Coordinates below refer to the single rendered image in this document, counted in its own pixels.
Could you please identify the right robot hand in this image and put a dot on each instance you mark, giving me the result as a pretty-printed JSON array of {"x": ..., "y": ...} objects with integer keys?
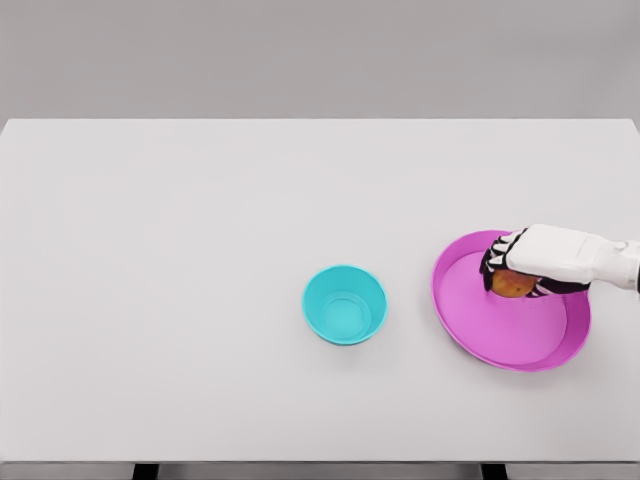
[{"x": 545, "y": 252}]

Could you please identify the red yellow apple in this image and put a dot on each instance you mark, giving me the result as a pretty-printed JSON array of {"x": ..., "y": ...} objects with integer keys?
[{"x": 510, "y": 285}]

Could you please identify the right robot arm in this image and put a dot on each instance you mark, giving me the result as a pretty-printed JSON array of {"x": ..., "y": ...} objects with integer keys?
[{"x": 622, "y": 262}]

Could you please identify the pink plate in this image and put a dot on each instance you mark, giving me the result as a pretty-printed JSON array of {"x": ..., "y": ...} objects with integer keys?
[{"x": 510, "y": 325}]

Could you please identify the blue bowl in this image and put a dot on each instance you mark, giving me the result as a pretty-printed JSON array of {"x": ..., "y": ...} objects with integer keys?
[{"x": 344, "y": 312}]

